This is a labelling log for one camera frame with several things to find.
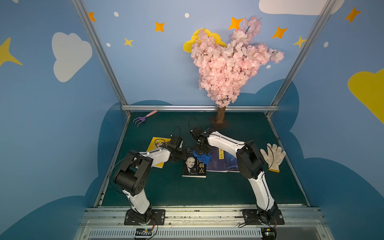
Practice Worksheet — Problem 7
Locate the blue cloth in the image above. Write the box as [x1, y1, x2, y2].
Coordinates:
[193, 150, 212, 165]

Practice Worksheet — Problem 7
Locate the white work glove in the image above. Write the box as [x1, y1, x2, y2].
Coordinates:
[260, 144, 286, 173]

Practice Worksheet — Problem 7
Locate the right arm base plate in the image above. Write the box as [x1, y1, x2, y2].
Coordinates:
[242, 209, 285, 226]

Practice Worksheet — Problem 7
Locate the purple pink toy rake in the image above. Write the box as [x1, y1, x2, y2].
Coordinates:
[133, 110, 158, 127]

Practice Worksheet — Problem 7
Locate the purple book yellow label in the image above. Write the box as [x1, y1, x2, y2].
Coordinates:
[207, 147, 228, 173]

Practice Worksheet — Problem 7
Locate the circuit board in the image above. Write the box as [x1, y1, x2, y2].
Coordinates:
[261, 228, 277, 240]
[135, 229, 153, 239]

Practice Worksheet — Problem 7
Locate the left circuit board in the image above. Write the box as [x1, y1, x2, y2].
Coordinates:
[135, 229, 153, 239]

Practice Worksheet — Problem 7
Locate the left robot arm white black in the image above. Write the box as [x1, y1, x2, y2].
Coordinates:
[112, 135, 186, 218]

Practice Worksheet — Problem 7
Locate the pink blossom artificial tree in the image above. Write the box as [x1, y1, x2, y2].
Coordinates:
[190, 16, 285, 128]

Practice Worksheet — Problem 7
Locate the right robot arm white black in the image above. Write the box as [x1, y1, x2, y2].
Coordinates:
[190, 127, 278, 223]

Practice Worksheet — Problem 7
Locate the aluminium rail front frame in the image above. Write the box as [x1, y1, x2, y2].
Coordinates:
[75, 205, 334, 240]

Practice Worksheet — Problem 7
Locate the black book yellow title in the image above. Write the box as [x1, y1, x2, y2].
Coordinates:
[182, 148, 207, 178]

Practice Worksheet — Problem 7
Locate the right circuit board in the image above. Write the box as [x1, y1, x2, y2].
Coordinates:
[261, 228, 277, 240]

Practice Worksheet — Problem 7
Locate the blue Little Prince book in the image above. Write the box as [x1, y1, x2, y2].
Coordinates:
[225, 152, 240, 173]

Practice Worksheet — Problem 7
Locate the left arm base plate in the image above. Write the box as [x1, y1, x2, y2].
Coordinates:
[124, 209, 166, 226]

